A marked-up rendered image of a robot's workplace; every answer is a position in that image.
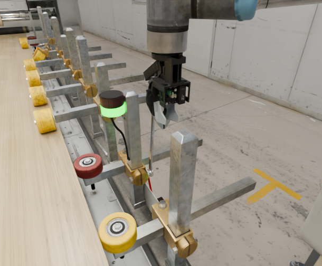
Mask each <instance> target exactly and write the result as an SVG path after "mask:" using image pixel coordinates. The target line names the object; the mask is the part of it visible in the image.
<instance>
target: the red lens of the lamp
mask: <svg viewBox="0 0 322 266"><path fill-rule="evenodd" d="M100 94H101V93H100ZM100 94H99V100H100V105H101V106H102V107H104V108H116V107H120V106H122V105H123V104H124V93H123V92H122V96H121V97H119V98H115V99H104V98H102V97H101V96H100Z"/></svg>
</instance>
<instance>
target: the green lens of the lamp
mask: <svg viewBox="0 0 322 266"><path fill-rule="evenodd" d="M100 108H101V114H102V115H103V116H105V117H118V116H121V115H123V114H124V113H125V103H124V104H123V105H122V106H121V107H119V108H115V109H106V108H103V107H102V106H100Z"/></svg>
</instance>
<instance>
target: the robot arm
mask: <svg viewBox="0 0 322 266"><path fill-rule="evenodd" d="M320 3H322V0H146V10H147V50H148V51H150V52H151V57H152V58H153V59H154V60H156V61H155V62H154V63H153V64H152V65H151V66H150V67H149V68H148V69H147V70H145V71H144V72H143V73H144V77H145V80H146V81H148V80H149V81H148V83H149V86H148V89H147V90H146V93H147V94H146V103H147V106H148V108H149V111H150V113H151V114H152V116H153V118H154V119H155V121H156V123H157V124H158V125H159V126H160V127H161V128H162V129H166V127H167V126H168V124H169V122H170V120H172V121H175V122H178V120H179V115H178V113H177V112H176V110H175V103H177V104H179V105H181V104H184V103H185V101H187V102H189V100H190V86H191V82H190V81H188V80H186V79H184V78H182V77H181V76H182V64H183V63H186V57H185V56H183V52H185V51H186V50H187V35H188V26H189V19H207V20H238V21H240V22H242V21H245V20H251V19H253V18H254V16H255V12H256V11H257V10H259V9H265V8H276V7H287V6H298V5H309V4H320ZM186 87H188V97H187V96H186ZM163 108H164V111H163Z"/></svg>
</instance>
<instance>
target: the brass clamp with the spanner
mask: <svg viewBox="0 0 322 266"><path fill-rule="evenodd" d="M120 160H121V161H122V162H123V164H124V165H125V174H126V176H127V177H128V179H129V180H130V182H131V183H132V184H135V185H136V186H141V185H144V184H145V183H146V182H147V181H148V178H149V176H148V174H147V172H146V167H145V165H144V164H143V163H142V165H143V166H141V167H138V168H135V169H131V168H130V166H129V165H128V162H127V154H124V153H123V150H122V151H119V152H118V161H120Z"/></svg>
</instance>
